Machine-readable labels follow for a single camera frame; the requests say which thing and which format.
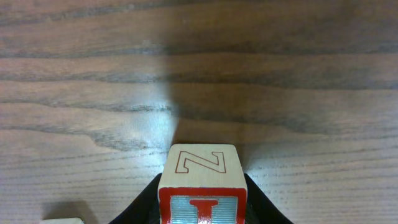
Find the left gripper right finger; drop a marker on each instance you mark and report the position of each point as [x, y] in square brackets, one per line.
[264, 210]

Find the red letter I block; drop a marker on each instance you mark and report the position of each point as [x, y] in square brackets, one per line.
[202, 183]

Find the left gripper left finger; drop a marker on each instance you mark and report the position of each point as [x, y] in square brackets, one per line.
[144, 209]

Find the blue sided wooden block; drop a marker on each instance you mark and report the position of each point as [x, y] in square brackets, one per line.
[62, 221]

